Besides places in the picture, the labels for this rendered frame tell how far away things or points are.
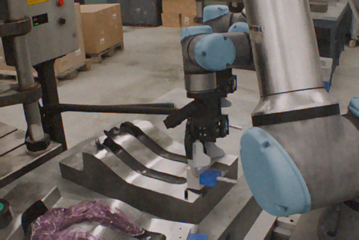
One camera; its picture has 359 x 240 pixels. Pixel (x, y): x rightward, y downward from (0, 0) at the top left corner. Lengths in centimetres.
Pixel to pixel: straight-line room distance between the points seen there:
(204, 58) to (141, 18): 729
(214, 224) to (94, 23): 468
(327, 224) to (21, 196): 75
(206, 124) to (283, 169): 49
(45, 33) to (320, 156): 134
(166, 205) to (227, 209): 17
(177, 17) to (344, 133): 732
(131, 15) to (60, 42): 652
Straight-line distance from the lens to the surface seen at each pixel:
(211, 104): 91
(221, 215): 107
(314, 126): 46
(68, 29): 171
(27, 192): 106
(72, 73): 507
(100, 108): 152
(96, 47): 558
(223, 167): 113
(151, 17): 792
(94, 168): 115
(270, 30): 48
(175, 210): 101
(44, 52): 164
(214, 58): 78
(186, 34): 90
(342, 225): 60
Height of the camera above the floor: 146
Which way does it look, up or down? 24 degrees down
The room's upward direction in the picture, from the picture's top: 3 degrees counter-clockwise
